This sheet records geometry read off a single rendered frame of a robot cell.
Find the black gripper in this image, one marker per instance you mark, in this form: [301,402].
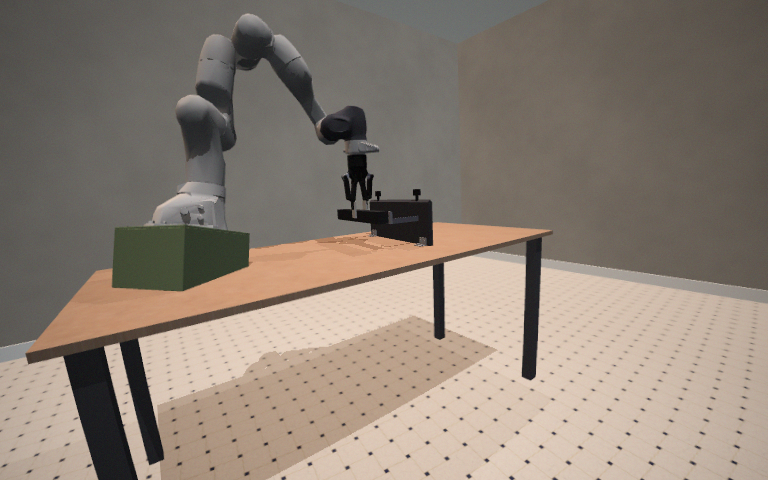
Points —
[357,168]

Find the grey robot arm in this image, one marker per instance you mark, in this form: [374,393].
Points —
[201,199]

